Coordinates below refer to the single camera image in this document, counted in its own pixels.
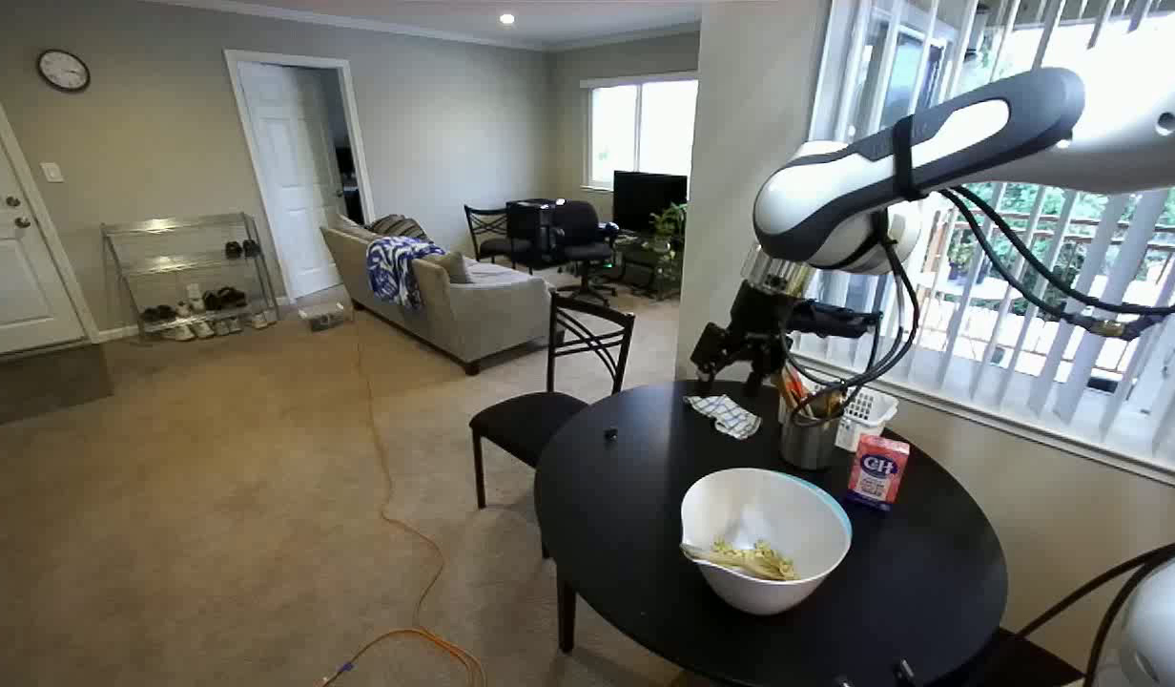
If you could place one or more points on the blue white blanket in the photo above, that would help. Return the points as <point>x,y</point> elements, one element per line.
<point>392,268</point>

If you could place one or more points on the black chair patterned cushion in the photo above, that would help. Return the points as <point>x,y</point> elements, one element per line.
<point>489,232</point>

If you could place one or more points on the black metal dining chair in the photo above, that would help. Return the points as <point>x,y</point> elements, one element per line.
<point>528,422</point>
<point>1026,665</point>

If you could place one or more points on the small black table object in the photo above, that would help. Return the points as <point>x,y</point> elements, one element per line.
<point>608,433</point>

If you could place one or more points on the white panel entry door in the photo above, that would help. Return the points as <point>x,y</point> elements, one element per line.
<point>16,252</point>

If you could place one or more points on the grey sofa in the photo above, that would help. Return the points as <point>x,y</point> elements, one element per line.
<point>485,310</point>

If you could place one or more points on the brown wooden spoon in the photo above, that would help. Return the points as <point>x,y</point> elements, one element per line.
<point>828,404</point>

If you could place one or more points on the pink sugar box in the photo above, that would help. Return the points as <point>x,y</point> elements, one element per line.
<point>880,474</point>

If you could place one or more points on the black office chair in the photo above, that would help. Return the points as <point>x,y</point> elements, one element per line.
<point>589,240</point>

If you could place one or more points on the white light switch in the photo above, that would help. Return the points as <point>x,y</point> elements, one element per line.
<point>50,168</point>

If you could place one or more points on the metal shoe rack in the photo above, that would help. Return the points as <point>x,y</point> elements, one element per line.
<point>190,271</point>

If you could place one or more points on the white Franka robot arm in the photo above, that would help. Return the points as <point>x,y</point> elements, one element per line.
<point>866,178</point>

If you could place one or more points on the yellow cereal rings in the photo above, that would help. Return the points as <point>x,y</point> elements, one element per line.
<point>761,558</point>

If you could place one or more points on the white open interior door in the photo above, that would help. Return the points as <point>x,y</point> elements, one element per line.
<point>288,190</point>

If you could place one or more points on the red spatula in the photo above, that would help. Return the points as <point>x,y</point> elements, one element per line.
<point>796,385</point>

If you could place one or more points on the green house plant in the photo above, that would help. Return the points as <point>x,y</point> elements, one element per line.
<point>668,240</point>

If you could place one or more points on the grey utensil holder cup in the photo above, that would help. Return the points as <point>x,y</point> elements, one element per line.
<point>809,444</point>

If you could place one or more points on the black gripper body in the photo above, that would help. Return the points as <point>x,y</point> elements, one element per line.
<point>758,334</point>

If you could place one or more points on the black television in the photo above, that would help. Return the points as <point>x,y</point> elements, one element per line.
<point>648,194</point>

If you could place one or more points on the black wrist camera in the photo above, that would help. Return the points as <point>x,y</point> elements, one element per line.
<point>834,318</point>

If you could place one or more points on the white mixing bowl teal rim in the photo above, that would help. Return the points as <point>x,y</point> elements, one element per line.
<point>790,507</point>

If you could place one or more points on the round wall clock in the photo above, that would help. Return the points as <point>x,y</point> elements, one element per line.
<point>63,70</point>

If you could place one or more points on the black round table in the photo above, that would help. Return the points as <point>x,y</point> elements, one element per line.
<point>626,535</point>

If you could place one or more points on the round ceiling light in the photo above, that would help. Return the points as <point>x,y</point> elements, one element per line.
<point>510,21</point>

